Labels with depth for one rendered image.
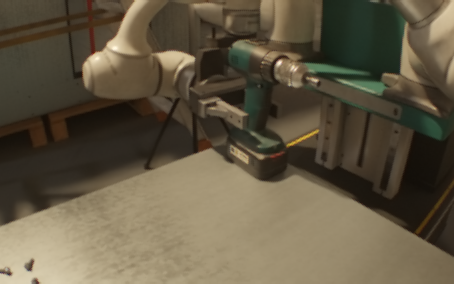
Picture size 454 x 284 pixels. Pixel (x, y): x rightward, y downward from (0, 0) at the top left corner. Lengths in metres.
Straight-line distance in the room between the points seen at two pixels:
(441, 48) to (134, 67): 0.59
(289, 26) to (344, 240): 0.70
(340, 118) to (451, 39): 0.72
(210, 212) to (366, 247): 0.25
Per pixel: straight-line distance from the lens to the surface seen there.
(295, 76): 0.56
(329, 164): 1.36
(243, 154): 0.68
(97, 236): 0.58
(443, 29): 0.65
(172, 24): 2.62
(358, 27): 1.12
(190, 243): 0.54
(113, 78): 0.78
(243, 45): 0.64
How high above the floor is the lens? 1.02
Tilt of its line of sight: 28 degrees down
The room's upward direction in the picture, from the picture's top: straight up
